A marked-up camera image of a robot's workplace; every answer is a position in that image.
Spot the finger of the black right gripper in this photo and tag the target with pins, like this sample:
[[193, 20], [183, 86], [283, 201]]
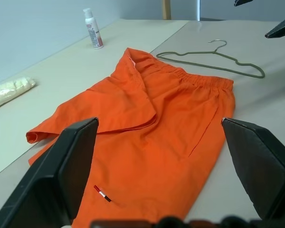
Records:
[[283, 27], [242, 2]]

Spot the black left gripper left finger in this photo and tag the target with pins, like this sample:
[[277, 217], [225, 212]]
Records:
[[50, 180]]

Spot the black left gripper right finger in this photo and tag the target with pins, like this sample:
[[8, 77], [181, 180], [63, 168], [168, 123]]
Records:
[[261, 166]]

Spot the orange shorts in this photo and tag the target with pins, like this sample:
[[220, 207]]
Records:
[[145, 142]]

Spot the cream folded cloth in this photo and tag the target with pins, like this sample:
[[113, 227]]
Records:
[[9, 91]]

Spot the white spray bottle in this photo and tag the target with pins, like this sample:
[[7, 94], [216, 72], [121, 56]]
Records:
[[93, 31]]

